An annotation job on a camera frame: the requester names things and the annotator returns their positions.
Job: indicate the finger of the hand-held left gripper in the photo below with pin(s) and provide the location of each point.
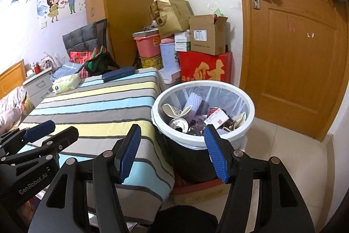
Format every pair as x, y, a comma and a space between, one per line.
60, 140
38, 130

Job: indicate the beige paper bag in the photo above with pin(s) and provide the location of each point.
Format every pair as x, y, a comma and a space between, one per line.
170, 111

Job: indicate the pink bedding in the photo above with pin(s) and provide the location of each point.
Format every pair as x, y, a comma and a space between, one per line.
11, 110

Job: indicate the pink storage bin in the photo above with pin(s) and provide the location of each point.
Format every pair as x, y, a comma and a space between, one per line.
147, 46

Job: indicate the white printed wrapper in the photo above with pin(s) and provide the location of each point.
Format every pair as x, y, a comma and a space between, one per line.
240, 121

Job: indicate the dark cloth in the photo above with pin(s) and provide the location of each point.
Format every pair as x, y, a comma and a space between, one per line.
188, 220

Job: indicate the light blue cylinder stool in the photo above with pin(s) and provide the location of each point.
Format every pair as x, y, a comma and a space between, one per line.
169, 57

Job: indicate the wooden door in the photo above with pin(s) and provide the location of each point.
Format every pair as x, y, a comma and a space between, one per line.
294, 63

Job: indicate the red plaid cloth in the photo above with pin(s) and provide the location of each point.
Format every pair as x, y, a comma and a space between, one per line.
80, 55

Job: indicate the green tissue pack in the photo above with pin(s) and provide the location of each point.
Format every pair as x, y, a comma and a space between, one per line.
66, 84

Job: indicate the small red box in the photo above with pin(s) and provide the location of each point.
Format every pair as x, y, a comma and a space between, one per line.
216, 118

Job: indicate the black mesh chair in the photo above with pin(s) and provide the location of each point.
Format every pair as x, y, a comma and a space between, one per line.
105, 33

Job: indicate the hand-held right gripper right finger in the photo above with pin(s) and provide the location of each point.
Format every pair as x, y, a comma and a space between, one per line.
215, 155

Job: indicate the red gift box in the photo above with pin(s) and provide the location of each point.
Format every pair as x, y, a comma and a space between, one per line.
204, 68

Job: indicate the white-rimmed black bin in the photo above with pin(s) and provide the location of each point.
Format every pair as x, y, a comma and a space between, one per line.
185, 159

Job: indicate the open cardboard box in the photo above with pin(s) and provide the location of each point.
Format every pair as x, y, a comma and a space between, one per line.
205, 36

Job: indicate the white foam net sleeve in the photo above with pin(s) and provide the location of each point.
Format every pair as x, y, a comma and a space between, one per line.
193, 106

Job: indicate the navy glasses case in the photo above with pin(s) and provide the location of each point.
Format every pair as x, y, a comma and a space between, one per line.
118, 74

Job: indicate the gold paper bag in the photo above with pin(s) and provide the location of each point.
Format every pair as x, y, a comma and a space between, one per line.
171, 16

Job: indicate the grey quilted cushion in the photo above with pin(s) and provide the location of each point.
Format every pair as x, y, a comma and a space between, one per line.
80, 39

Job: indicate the wooden headboard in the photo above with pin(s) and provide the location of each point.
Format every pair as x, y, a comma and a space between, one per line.
12, 77

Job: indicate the blue folded cloth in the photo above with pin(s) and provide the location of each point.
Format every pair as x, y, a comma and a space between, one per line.
65, 70

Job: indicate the grey nightstand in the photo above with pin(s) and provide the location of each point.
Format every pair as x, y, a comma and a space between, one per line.
38, 85

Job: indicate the red cup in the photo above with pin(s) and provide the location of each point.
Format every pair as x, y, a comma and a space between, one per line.
35, 68

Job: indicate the white plastic bag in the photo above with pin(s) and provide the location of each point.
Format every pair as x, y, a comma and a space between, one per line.
59, 61

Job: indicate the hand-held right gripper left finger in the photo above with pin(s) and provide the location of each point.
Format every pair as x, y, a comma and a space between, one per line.
128, 155

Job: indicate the wooden wardrobe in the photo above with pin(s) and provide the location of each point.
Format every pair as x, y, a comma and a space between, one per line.
125, 3

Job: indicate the red cartoon face can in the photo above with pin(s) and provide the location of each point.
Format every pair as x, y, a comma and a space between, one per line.
178, 123

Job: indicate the small white box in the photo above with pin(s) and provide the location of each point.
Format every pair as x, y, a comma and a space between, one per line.
182, 36
182, 46

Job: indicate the yellow patterned box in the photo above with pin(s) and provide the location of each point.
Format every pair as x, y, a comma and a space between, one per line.
150, 61

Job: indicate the white wall switch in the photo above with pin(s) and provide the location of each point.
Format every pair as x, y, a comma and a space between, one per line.
44, 25

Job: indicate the patterned flat tray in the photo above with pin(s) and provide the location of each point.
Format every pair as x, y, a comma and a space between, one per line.
146, 33

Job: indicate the black bag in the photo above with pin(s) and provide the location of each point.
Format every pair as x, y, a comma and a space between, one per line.
102, 63

